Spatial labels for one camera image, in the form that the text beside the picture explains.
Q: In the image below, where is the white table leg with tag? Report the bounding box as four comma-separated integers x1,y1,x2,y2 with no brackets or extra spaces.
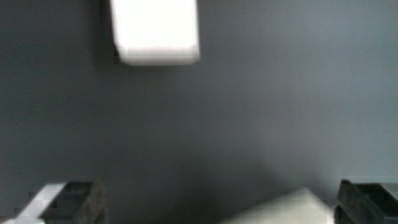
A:
110,0,201,66

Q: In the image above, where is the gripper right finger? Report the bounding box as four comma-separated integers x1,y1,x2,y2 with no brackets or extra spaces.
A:
334,179,398,224

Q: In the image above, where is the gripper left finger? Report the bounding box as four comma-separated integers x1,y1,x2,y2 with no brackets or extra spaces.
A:
11,179,107,224

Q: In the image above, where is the white square table top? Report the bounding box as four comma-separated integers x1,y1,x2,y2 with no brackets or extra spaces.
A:
217,188,334,224

